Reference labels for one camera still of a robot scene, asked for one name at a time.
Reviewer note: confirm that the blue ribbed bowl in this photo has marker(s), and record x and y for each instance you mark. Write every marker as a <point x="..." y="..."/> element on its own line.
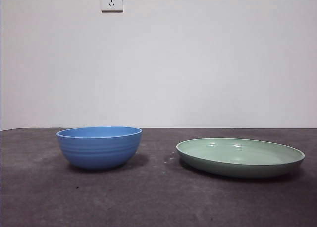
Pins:
<point x="99" y="152"/>

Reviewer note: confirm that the green round plate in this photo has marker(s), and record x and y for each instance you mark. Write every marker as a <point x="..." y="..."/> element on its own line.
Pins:
<point x="237" y="168"/>

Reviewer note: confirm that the white wall socket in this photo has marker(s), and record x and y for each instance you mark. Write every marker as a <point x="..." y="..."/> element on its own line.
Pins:
<point x="112" y="0"/>

